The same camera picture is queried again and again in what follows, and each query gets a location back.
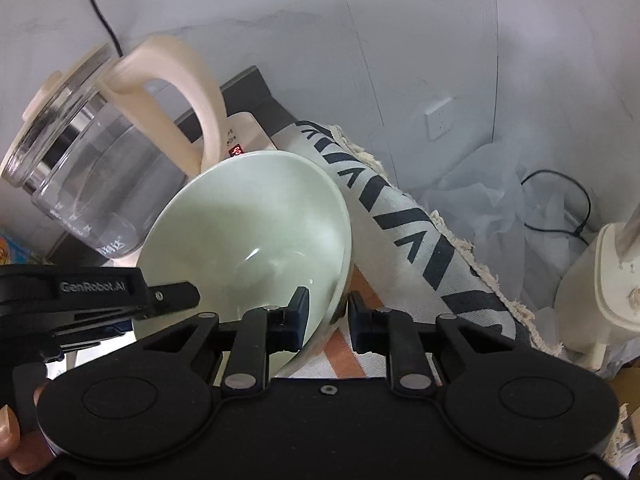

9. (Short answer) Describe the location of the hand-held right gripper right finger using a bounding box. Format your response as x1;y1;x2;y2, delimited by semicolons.
347;290;506;398

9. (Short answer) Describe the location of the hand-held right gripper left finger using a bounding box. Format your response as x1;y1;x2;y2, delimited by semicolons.
135;286;310;396

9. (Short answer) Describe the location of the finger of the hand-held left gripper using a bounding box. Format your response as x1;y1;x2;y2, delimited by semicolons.
147;282;202;318

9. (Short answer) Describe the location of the pale green bowl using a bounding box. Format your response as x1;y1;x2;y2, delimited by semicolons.
136;150;353;378

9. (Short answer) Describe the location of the person's left hand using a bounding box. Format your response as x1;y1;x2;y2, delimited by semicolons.
0;385;51;476

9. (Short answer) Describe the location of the colourful printed box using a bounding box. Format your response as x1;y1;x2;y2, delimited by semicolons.
0;227;51;266

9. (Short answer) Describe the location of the patterned white tablecloth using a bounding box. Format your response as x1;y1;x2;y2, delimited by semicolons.
270;120;640;471

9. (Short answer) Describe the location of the white plastic sheet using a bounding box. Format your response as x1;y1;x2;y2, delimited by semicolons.
405;140;601;321

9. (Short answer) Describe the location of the cream kettle base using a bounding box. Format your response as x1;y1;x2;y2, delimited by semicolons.
172;110;278;166

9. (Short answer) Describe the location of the cream plastic appliance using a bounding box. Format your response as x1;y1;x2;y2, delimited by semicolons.
552;220;640;371

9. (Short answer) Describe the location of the cardboard box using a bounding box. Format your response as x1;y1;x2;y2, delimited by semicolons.
607;355;640;411

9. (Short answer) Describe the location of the glass kettle with cream handle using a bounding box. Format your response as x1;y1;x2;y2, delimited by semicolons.
0;35;226;261

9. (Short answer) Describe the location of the white wall socket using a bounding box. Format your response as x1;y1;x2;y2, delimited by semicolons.
425;97;456;141

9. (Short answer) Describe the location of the thin black cable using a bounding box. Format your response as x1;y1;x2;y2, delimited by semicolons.
520;170;593;236

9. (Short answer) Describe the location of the black kettle cable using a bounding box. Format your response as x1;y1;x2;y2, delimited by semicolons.
77;0;123;58

